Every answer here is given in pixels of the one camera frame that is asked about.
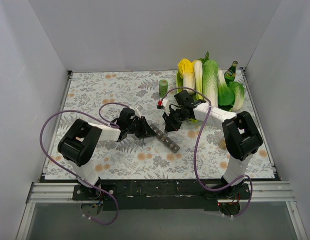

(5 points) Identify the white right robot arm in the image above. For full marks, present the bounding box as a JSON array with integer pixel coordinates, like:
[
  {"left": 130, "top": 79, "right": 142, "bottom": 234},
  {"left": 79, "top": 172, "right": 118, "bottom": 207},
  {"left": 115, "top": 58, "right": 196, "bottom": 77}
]
[{"left": 157, "top": 87, "right": 263, "bottom": 199}]

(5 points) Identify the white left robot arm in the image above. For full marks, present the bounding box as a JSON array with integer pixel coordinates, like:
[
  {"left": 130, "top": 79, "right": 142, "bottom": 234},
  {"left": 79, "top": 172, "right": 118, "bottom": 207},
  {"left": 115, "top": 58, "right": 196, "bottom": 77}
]
[{"left": 58, "top": 107, "right": 156, "bottom": 200}]

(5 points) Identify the green plastic basin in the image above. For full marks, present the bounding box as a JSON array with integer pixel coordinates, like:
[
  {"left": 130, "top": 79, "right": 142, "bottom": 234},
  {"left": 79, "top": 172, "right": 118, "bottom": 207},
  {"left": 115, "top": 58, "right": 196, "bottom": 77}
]
[{"left": 176, "top": 69, "right": 234, "bottom": 112}]

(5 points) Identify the green cylindrical container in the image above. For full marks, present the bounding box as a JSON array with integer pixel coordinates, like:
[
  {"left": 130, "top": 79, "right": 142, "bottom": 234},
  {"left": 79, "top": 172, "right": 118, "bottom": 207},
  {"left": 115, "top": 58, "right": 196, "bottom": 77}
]
[{"left": 159, "top": 79, "right": 168, "bottom": 98}]

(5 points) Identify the floral tablecloth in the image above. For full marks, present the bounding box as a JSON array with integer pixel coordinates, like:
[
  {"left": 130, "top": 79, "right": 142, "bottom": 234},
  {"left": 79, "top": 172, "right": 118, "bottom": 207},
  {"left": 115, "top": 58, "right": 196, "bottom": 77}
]
[{"left": 44, "top": 69, "right": 275, "bottom": 180}]

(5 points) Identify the yellow napa cabbage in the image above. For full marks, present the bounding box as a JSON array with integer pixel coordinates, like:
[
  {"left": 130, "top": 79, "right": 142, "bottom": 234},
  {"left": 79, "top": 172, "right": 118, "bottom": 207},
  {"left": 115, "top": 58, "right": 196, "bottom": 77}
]
[{"left": 177, "top": 58, "right": 196, "bottom": 94}]

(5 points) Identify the bok choy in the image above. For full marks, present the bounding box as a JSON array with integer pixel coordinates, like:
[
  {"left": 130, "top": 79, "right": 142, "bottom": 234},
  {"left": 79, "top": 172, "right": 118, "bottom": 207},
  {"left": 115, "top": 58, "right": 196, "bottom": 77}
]
[{"left": 217, "top": 69, "right": 235, "bottom": 106}]

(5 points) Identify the white green leek stalk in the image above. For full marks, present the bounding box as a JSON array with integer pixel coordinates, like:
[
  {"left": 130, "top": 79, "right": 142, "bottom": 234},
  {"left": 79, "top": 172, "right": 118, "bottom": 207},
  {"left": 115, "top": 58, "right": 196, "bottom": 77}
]
[{"left": 193, "top": 60, "right": 203, "bottom": 100}]

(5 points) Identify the large green napa cabbage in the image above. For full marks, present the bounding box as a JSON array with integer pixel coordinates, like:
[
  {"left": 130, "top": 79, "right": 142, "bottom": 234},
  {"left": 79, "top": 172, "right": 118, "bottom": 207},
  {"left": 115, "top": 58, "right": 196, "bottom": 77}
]
[{"left": 202, "top": 59, "right": 218, "bottom": 107}]

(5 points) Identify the green Perrier glass bottle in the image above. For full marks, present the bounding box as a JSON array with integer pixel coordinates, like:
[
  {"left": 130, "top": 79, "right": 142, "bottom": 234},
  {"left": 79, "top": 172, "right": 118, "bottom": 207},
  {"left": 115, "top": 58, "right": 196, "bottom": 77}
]
[{"left": 224, "top": 60, "right": 238, "bottom": 84}]

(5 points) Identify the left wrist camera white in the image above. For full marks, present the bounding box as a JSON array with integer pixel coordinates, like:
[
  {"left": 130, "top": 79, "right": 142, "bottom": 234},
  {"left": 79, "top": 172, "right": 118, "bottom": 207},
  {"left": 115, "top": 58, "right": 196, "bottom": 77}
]
[{"left": 134, "top": 105, "right": 143, "bottom": 118}]

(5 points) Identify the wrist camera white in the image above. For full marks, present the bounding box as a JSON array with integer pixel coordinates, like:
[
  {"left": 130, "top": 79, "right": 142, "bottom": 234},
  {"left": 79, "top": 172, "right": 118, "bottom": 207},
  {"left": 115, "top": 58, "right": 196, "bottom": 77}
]
[
  {"left": 134, "top": 105, "right": 143, "bottom": 118},
  {"left": 157, "top": 99, "right": 170, "bottom": 114}
]

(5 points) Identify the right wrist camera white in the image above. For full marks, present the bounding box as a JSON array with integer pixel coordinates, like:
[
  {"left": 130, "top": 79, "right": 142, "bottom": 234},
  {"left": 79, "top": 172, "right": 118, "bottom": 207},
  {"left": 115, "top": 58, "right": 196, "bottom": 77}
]
[{"left": 157, "top": 99, "right": 170, "bottom": 114}]

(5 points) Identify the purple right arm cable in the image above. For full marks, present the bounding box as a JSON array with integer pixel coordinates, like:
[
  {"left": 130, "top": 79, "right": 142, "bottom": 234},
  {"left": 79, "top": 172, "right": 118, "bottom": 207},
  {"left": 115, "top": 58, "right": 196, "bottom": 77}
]
[{"left": 158, "top": 86, "right": 253, "bottom": 217}]

